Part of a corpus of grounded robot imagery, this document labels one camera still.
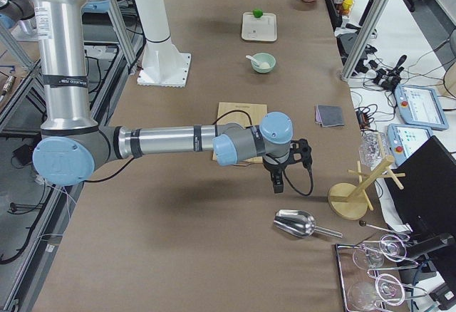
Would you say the teach pendant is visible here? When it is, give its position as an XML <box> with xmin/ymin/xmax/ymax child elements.
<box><xmin>394</xmin><ymin>84</ymin><xmax>449</xmax><ymax>130</ymax></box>
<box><xmin>387</xmin><ymin>123</ymin><xmax>433</xmax><ymax>166</ymax></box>

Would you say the clear plastic container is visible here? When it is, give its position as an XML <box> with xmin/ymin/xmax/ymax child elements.
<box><xmin>359</xmin><ymin>132</ymin><xmax>390</xmax><ymax>167</ymax></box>

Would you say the teach pendant near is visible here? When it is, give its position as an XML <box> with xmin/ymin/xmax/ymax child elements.
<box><xmin>387</xmin><ymin>123</ymin><xmax>433</xmax><ymax>166</ymax></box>

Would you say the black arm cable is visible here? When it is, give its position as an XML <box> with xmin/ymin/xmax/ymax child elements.
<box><xmin>281</xmin><ymin>162</ymin><xmax>315</xmax><ymax>197</ymax></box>

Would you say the metal scoop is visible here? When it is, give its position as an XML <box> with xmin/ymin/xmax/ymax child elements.
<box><xmin>274</xmin><ymin>209</ymin><xmax>343</xmax><ymax>239</ymax></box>

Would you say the wine glass rack tray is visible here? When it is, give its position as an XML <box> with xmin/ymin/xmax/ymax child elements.
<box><xmin>334</xmin><ymin>234</ymin><xmax>428</xmax><ymax>311</ymax></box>

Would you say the mint green bowl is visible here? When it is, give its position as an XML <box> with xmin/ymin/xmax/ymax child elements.
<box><xmin>251</xmin><ymin>53</ymin><xmax>276</xmax><ymax>73</ymax></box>

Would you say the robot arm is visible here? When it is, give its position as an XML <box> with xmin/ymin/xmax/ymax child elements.
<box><xmin>30</xmin><ymin>0</ymin><xmax>312</xmax><ymax>193</ymax></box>

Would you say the wooden mug tree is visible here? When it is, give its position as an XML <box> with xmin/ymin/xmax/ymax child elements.
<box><xmin>328</xmin><ymin>155</ymin><xmax>405</xmax><ymax>220</ymax></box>

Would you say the aluminium frame post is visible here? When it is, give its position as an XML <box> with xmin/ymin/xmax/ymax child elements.
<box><xmin>341</xmin><ymin>0</ymin><xmax>389</xmax><ymax>82</ymax></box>

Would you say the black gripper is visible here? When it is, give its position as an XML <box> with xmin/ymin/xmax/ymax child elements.
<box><xmin>263</xmin><ymin>138</ymin><xmax>313</xmax><ymax>194</ymax></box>

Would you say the wooden cutting board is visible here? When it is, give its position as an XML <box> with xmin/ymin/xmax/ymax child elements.
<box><xmin>212</xmin><ymin>102</ymin><xmax>269</xmax><ymax>165</ymax></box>

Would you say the teach pendant far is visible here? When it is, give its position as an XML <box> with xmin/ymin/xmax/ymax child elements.
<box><xmin>394</xmin><ymin>84</ymin><xmax>449</xmax><ymax>130</ymax></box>

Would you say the green lime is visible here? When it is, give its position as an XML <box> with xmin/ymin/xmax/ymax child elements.
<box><xmin>252</xmin><ymin>9</ymin><xmax>263</xmax><ymax>18</ymax></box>

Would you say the black monitor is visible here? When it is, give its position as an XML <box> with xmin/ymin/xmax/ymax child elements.
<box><xmin>385</xmin><ymin>136</ymin><xmax>455</xmax><ymax>236</ymax></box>

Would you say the grey folded cloth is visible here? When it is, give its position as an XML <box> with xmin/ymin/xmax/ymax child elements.
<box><xmin>315</xmin><ymin>105</ymin><xmax>344</xmax><ymax>127</ymax></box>

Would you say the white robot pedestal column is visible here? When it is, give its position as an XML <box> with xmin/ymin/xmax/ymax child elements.
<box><xmin>135</xmin><ymin>0</ymin><xmax>191</xmax><ymax>88</ymax></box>

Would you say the cream rabbit tray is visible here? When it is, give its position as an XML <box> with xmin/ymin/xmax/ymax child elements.
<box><xmin>241</xmin><ymin>12</ymin><xmax>277</xmax><ymax>42</ymax></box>

